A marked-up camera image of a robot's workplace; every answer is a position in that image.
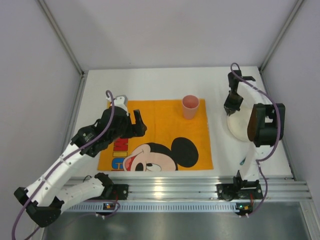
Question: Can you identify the cream round plate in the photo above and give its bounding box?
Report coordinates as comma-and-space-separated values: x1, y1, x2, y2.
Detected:
227, 103, 252, 142

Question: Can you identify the orange Mickey Mouse placemat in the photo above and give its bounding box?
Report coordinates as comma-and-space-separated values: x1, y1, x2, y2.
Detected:
97, 99, 214, 172

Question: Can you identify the pink plastic cup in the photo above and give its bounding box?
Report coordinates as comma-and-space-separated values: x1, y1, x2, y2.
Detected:
181, 95, 200, 120

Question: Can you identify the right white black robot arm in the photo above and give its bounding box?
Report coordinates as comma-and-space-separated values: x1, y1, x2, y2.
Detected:
223, 70, 286, 182

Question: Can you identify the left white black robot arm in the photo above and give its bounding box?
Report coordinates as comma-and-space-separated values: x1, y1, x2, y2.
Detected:
14, 106, 147, 228

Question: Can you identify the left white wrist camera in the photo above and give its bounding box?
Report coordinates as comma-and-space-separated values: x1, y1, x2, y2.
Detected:
106, 95, 128, 111

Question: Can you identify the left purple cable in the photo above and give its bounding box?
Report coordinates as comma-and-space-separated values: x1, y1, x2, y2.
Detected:
11, 89, 121, 240

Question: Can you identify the purple cable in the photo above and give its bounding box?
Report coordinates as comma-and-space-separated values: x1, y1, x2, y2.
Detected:
11, 89, 121, 240
230, 62, 282, 218

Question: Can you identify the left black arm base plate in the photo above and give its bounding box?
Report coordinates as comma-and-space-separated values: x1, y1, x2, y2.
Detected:
88, 184, 129, 201

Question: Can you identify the left aluminium frame post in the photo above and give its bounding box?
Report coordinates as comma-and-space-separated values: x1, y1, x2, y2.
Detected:
35, 0, 87, 152

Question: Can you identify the aluminium frame post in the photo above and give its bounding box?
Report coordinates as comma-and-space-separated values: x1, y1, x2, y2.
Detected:
35, 0, 87, 152
258, 0, 306, 74

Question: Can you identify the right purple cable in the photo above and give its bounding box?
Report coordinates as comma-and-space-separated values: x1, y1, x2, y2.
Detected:
230, 62, 282, 218

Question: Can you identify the slotted grey cable duct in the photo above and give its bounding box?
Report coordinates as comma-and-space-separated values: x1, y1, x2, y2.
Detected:
66, 201, 252, 213

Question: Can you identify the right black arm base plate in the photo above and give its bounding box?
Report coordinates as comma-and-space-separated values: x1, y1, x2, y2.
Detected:
216, 183, 263, 202

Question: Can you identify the aluminium mounting rail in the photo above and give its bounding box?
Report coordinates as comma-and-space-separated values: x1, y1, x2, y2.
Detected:
111, 176, 312, 202

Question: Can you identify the right aluminium frame post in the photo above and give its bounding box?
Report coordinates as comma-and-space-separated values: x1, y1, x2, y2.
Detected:
258, 0, 306, 74

